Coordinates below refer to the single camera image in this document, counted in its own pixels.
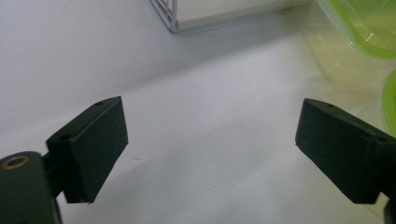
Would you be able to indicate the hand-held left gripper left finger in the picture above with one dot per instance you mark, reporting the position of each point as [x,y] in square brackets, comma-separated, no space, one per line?
[93,149]

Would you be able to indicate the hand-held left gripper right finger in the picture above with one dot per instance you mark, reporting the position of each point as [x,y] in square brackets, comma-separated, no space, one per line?
[342,149]

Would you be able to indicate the round green lidded container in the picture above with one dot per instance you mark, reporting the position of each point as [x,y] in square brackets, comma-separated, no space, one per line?
[390,102]

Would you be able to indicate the rectangular green lidded container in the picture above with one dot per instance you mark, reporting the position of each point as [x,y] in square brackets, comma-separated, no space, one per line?
[342,62]

